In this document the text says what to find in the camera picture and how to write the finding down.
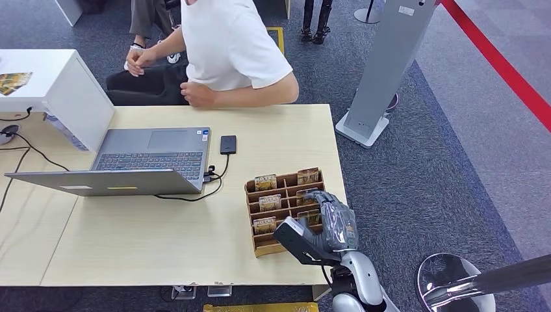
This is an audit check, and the grey kiosk stand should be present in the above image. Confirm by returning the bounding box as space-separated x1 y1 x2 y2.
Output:
335 0 438 150

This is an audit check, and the person's right hand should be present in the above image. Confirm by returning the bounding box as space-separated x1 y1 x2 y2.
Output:
125 45 159 78

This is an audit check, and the white furniture panel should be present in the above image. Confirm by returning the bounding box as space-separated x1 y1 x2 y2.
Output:
53 0 85 28

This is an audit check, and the printed card on cabinet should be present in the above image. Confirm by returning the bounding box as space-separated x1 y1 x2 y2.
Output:
0 71 34 97

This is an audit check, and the metal desk bracket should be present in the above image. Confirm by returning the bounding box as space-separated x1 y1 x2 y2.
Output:
170 283 198 301
207 282 234 298

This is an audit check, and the round stanchion base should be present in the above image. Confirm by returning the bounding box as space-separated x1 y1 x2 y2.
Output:
353 0 385 25

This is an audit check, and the wooden card holder rack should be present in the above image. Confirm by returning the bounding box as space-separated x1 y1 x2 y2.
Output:
244 168 327 259

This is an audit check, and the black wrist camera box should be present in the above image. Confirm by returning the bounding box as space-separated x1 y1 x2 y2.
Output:
272 216 342 267

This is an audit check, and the red barrier belt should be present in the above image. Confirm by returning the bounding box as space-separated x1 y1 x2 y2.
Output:
438 0 551 134

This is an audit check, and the white box cabinet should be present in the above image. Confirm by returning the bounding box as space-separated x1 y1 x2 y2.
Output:
0 49 116 153

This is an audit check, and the black pair of legs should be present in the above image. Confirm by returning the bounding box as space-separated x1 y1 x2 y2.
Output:
300 0 333 46

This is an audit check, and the yellow strip under desk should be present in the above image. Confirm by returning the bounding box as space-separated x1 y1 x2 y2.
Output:
202 302 320 312

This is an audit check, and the black drive cable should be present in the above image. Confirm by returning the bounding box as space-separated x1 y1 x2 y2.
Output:
153 153 231 203

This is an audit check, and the black cabinet cable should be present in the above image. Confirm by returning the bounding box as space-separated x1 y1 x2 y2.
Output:
0 107 34 123

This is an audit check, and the black external drive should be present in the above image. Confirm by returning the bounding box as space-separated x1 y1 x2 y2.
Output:
220 135 238 156

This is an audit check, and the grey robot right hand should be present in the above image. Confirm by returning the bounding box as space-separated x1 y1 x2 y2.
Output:
299 190 359 255

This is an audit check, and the seated person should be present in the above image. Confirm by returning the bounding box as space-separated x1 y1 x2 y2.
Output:
123 0 183 72

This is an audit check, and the grey laptop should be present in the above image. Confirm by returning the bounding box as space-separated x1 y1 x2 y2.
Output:
4 127 212 198

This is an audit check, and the black puck cable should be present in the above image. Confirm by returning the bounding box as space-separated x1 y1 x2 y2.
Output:
8 132 71 173

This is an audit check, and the person's left hand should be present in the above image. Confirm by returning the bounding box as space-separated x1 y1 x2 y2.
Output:
179 80 219 109

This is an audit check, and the grey round desk puck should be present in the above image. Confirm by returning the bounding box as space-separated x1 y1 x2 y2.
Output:
0 124 21 146

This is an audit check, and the black desk cable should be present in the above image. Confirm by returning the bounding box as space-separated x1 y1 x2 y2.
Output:
0 147 31 215

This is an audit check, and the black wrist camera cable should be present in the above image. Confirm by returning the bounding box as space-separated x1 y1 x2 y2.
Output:
320 264 335 290

